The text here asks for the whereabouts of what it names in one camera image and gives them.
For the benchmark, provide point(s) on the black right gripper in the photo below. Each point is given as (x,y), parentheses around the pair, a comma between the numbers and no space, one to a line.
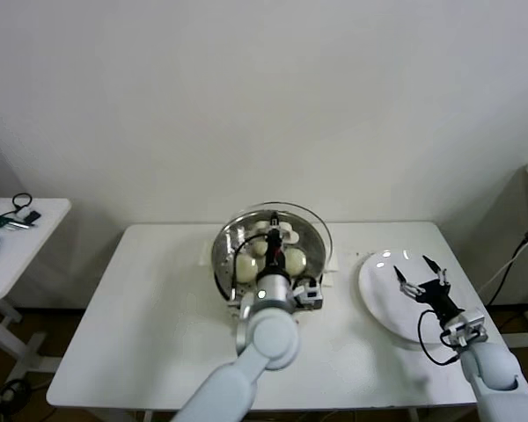
(435,296)

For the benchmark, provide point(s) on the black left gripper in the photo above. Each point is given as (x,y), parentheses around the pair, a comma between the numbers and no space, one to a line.
(276,255)

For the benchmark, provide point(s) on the white steamed baozi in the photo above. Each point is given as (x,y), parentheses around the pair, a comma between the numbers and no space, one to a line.
(259,248)
(296,260)
(245,269)

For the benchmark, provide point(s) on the round glass pot lid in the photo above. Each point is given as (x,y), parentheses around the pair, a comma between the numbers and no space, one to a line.
(308,220)

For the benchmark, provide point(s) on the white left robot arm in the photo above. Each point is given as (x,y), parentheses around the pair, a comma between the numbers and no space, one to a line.
(268,338)

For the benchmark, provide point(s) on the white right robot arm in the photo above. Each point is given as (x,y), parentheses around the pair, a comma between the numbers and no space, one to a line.
(493,369)

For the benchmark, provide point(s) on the perforated stainless steamer basket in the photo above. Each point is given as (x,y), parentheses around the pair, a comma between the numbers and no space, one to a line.
(224,246)

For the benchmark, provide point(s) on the round white plate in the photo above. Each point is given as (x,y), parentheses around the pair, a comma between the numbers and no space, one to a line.
(378,290)

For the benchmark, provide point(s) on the white electric cooker base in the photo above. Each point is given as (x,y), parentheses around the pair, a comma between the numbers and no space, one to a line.
(327,279)

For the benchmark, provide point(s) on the white side table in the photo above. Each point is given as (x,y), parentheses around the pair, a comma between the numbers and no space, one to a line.
(39,237)

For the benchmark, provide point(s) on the small black device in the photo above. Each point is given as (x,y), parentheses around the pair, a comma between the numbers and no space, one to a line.
(33,216)

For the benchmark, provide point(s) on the silver pen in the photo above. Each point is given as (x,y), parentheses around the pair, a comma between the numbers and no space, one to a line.
(22,224)

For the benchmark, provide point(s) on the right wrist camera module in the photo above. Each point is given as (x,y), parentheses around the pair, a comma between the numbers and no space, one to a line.
(466,327)

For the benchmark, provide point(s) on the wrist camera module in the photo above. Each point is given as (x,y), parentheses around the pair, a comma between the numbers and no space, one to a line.
(466,327)
(310,295)

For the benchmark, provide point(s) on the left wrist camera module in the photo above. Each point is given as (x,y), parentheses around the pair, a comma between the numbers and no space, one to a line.
(310,295)

